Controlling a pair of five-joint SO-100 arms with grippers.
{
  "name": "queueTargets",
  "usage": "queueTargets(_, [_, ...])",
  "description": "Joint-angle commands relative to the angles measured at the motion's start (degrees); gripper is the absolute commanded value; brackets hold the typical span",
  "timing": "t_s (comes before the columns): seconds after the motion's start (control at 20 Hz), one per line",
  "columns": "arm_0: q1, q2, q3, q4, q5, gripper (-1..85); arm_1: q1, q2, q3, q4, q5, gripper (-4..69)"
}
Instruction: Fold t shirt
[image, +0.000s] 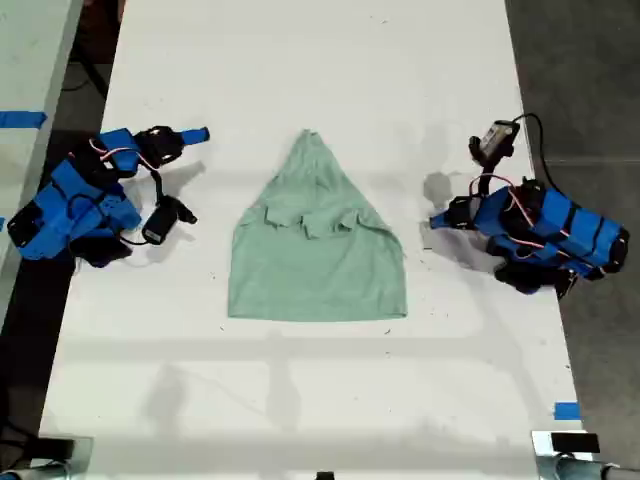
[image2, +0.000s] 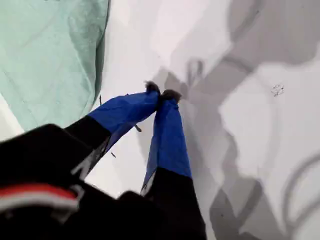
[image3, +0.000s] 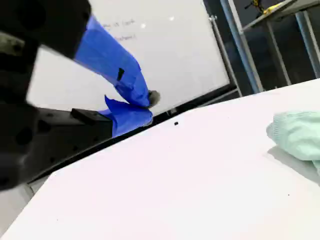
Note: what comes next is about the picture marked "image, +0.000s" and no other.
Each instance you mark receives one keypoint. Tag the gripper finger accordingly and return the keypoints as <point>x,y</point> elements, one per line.
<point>440,221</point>
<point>194,136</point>

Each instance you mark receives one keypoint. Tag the black camera box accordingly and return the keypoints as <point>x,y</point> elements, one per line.
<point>159,224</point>
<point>500,134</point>

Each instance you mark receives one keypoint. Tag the small black box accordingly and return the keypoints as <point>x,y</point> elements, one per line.
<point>574,443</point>
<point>56,447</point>

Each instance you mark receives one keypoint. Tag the white side table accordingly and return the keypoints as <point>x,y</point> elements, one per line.
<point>30,50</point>

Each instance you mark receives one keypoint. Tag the pale green T-shirt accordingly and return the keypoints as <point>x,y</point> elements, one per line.
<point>320,270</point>

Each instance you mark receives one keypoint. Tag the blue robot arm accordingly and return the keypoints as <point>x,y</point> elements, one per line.
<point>575,225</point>
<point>75,200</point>

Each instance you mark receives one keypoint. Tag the black camera stalk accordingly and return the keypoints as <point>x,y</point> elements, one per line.
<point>158,185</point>
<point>487,172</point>

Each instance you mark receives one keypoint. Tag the silver metal bracket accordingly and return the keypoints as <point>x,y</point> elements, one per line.
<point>542,462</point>

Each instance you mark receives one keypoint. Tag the short blue tape strip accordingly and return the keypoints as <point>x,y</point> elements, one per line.
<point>567,411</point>

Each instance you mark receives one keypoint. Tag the long blue tape strip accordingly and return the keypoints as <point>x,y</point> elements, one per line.
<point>20,120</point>

